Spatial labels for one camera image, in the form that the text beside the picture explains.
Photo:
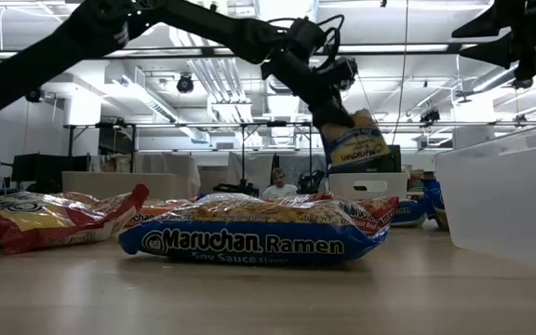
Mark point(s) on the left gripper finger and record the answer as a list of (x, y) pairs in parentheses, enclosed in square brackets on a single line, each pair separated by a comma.
[(335, 120)]

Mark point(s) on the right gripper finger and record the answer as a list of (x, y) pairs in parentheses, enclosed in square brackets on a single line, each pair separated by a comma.
[(496, 23), (500, 51)]

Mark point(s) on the blue Maruchan ramen pack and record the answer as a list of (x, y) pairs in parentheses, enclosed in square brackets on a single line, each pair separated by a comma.
[(435, 200), (410, 214), (358, 149), (249, 244)]

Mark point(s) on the red Maruchan ramen pack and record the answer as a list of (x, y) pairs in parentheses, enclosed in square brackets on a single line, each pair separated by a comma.
[(40, 232), (379, 209)]

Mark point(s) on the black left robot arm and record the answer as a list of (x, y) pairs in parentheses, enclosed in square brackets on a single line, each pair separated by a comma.
[(212, 28)]

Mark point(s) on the black ceiling spotlight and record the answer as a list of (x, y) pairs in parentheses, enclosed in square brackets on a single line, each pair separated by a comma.
[(430, 116), (347, 74), (184, 84), (34, 95)]

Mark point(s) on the white plastic storage bin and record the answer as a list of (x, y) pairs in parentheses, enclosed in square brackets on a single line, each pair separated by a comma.
[(347, 186), (110, 183)]

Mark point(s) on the white ceiling pipe bundle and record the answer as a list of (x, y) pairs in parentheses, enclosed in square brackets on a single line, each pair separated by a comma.
[(221, 79)]

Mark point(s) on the person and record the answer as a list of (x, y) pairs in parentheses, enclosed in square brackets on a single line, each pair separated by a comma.
[(279, 191)]

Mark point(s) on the cluttered storage shelf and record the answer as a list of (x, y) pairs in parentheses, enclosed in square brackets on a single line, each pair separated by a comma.
[(414, 179)]

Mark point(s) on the clear plastic storage bin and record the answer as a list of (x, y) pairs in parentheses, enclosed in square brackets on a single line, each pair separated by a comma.
[(505, 209)]

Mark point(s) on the black background rig frame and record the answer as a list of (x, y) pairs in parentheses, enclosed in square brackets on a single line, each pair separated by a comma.
[(277, 124)]

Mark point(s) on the black ceiling light rail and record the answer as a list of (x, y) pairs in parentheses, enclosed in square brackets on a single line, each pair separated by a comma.
[(389, 54)]

